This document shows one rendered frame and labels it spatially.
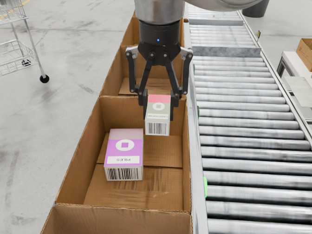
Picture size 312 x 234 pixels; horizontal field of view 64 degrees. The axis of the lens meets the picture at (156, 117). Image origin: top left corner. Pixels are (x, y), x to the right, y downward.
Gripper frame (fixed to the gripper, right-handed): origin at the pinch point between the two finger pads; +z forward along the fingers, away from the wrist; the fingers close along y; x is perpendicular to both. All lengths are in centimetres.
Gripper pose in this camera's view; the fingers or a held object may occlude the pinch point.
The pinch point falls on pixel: (158, 106)
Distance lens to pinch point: 58.3
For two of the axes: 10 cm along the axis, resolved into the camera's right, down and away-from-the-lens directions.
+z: 0.0, 7.7, 6.4
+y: -10.0, -0.4, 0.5
